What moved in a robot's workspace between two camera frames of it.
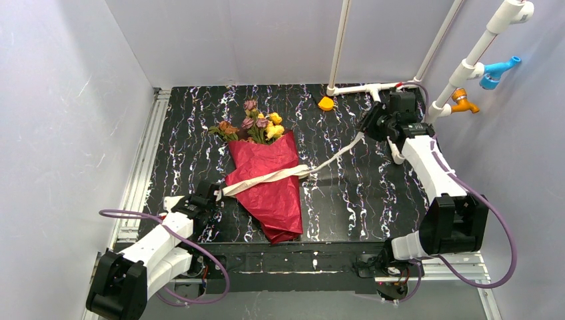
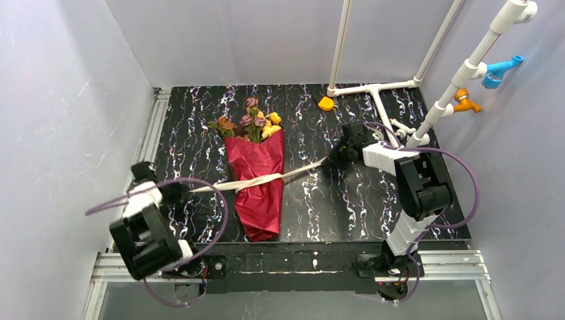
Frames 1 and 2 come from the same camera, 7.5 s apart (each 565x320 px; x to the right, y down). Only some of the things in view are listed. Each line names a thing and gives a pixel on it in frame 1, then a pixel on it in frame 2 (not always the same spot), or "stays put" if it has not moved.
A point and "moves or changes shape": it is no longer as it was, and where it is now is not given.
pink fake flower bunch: (252, 127) stays put
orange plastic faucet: (460, 96) stays put
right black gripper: (376, 123) to (337, 153)
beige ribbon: (296, 171) moves or changes shape
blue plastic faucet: (493, 71) stays put
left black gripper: (208, 194) to (177, 192)
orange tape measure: (326, 103) stays put
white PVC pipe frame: (513, 12) stays put
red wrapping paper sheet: (276, 206) moves or changes shape
